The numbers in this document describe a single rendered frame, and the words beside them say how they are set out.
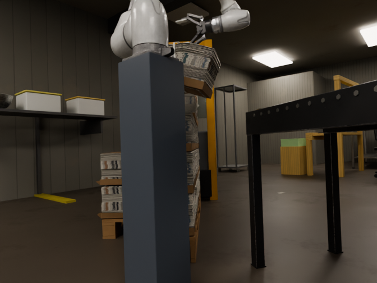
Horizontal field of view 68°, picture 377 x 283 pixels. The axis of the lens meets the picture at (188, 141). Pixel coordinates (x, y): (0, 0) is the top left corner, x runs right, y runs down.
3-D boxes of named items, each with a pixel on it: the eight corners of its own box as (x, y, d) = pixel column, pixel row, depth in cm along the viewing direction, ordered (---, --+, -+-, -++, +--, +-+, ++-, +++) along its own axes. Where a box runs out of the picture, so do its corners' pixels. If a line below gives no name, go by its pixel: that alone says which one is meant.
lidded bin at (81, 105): (92, 118, 430) (92, 102, 430) (105, 115, 407) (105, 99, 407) (65, 116, 397) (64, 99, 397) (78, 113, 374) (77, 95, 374)
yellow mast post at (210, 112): (210, 200, 319) (203, 39, 321) (209, 198, 328) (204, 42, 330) (217, 200, 318) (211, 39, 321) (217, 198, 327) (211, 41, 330)
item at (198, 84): (174, 82, 150) (176, 74, 150) (187, 92, 178) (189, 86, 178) (202, 89, 146) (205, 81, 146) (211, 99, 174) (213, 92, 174)
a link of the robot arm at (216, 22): (221, 28, 154) (211, 30, 155) (224, 34, 162) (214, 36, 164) (220, 12, 154) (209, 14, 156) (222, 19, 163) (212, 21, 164)
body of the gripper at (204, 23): (210, 16, 156) (194, 19, 159) (212, 30, 156) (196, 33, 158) (212, 21, 164) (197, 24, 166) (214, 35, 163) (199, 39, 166)
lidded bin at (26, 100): (50, 115, 381) (49, 97, 381) (62, 113, 358) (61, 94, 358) (14, 113, 347) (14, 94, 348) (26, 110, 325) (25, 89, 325)
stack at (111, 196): (101, 239, 194) (99, 153, 195) (130, 212, 270) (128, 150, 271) (143, 238, 192) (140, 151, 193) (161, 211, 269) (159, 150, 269)
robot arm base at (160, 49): (156, 50, 105) (156, 35, 105) (120, 62, 119) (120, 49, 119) (187, 60, 119) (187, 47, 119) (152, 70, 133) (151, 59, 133)
